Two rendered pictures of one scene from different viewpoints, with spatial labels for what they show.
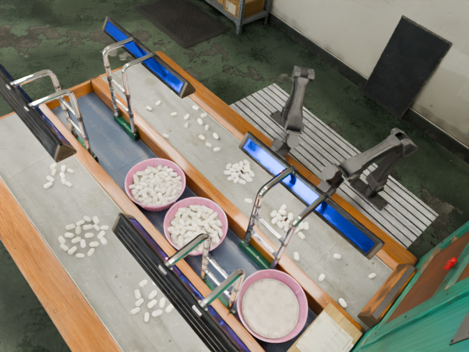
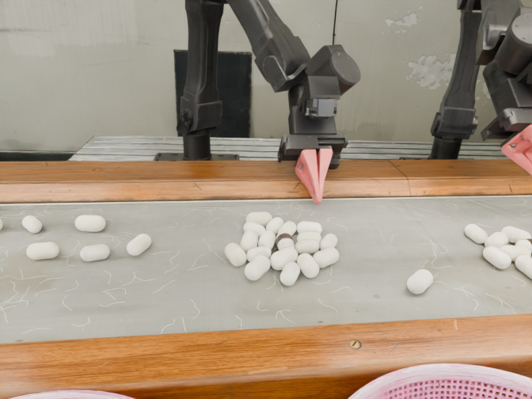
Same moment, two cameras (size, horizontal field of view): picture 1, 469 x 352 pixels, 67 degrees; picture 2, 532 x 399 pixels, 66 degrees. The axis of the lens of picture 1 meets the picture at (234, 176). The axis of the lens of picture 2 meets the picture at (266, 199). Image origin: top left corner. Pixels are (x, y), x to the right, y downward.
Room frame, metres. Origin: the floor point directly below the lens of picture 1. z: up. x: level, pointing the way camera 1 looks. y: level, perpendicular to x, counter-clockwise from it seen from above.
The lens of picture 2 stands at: (0.75, 0.31, 1.02)
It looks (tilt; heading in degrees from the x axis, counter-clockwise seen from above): 26 degrees down; 314
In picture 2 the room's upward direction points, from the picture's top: 3 degrees clockwise
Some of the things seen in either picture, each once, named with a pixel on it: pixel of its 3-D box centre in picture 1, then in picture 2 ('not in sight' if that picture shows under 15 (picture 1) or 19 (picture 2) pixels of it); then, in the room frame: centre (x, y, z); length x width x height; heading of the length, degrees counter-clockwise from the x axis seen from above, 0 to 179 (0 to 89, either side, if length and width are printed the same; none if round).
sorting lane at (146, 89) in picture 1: (227, 164); (218, 261); (1.08, 0.04, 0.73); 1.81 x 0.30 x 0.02; 52
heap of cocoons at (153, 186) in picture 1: (156, 188); not in sight; (0.88, 0.34, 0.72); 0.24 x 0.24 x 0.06
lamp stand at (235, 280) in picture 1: (202, 292); not in sight; (0.39, 0.04, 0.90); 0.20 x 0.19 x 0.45; 52
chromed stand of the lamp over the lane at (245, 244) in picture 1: (280, 223); not in sight; (0.70, -0.21, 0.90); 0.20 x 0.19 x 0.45; 52
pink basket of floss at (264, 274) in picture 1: (270, 307); not in sight; (0.44, -0.22, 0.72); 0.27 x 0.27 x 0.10
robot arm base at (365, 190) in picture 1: (371, 189); (445, 150); (1.10, -0.68, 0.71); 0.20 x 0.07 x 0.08; 48
